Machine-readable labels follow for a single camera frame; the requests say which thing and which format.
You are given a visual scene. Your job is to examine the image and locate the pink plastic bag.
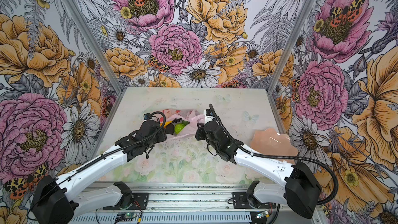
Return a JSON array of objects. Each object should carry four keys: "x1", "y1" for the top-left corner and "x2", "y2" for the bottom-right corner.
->
[{"x1": 153, "y1": 109, "x2": 205, "y2": 141}]

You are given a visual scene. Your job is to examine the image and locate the pink scalloped plate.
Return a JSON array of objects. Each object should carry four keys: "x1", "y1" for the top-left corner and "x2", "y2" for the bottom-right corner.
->
[{"x1": 249, "y1": 128, "x2": 299, "y2": 156}]

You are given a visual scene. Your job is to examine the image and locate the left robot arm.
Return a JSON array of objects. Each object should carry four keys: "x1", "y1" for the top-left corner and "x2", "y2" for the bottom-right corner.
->
[{"x1": 30, "y1": 112, "x2": 167, "y2": 224}]

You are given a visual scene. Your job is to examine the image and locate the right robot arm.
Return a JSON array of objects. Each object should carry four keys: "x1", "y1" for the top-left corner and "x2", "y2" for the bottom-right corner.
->
[{"x1": 195, "y1": 109, "x2": 321, "y2": 219}]

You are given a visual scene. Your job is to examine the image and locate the yellow banana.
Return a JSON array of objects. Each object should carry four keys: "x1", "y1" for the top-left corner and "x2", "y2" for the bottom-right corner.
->
[{"x1": 164, "y1": 121, "x2": 173, "y2": 128}]

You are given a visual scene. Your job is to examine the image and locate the black plum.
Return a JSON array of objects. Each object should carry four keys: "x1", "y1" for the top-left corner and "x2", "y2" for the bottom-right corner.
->
[{"x1": 165, "y1": 123, "x2": 175, "y2": 135}]

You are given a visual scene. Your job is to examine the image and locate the bright green lime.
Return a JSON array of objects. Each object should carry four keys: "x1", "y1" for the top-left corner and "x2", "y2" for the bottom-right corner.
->
[{"x1": 174, "y1": 123, "x2": 186, "y2": 135}]

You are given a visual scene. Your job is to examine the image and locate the right green circuit board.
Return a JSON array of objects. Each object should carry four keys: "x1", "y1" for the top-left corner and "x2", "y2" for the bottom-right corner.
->
[{"x1": 256, "y1": 211, "x2": 269, "y2": 219}]

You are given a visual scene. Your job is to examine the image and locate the green circuit board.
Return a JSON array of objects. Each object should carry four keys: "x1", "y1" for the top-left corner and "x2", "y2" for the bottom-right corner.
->
[
  {"x1": 256, "y1": 211, "x2": 269, "y2": 219},
  {"x1": 115, "y1": 213, "x2": 136, "y2": 223}
]

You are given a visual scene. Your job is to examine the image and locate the left green circuit board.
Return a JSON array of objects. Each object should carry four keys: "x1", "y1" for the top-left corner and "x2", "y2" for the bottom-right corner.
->
[{"x1": 115, "y1": 213, "x2": 136, "y2": 223}]

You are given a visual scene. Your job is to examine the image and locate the left black cable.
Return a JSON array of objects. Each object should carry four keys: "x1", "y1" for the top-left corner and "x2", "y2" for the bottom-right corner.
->
[{"x1": 55, "y1": 111, "x2": 167, "y2": 187}]

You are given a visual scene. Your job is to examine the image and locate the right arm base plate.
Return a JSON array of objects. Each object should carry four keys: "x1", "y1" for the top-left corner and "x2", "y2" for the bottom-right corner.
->
[{"x1": 229, "y1": 191, "x2": 277, "y2": 209}]

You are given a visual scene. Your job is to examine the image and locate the aluminium mounting rail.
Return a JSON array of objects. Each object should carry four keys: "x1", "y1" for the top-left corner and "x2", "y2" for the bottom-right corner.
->
[{"x1": 57, "y1": 183, "x2": 322, "y2": 214}]

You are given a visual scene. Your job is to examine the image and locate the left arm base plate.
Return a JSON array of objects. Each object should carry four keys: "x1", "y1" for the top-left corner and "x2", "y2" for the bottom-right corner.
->
[{"x1": 103, "y1": 192, "x2": 149, "y2": 211}]

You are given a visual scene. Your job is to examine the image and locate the white vented cable duct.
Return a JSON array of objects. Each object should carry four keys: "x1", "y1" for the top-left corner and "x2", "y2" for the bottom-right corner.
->
[{"x1": 70, "y1": 211, "x2": 252, "y2": 224}]

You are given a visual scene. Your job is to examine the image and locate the left aluminium frame post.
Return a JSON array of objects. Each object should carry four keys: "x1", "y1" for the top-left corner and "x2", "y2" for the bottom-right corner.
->
[{"x1": 62, "y1": 0, "x2": 124, "y2": 96}]

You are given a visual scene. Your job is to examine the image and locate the aluminium frame post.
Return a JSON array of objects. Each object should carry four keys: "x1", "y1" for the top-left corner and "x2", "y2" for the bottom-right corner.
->
[
  {"x1": 62, "y1": 0, "x2": 124, "y2": 96},
  {"x1": 267, "y1": 0, "x2": 317, "y2": 93}
]

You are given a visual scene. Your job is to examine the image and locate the right aluminium frame post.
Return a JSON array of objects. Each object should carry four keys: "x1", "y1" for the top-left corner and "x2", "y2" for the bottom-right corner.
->
[{"x1": 267, "y1": 0, "x2": 317, "y2": 93}]

